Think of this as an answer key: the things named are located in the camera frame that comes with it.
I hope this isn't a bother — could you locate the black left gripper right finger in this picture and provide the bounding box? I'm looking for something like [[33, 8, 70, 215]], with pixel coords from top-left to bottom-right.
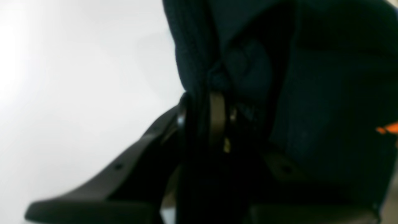
[[209, 92, 380, 224]]

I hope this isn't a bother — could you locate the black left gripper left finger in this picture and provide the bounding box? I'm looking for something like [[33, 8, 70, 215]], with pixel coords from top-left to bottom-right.
[[25, 93, 190, 224]]

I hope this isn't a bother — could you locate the black T-shirt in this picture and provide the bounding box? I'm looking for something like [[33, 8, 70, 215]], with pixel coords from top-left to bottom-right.
[[163, 0, 397, 210]]

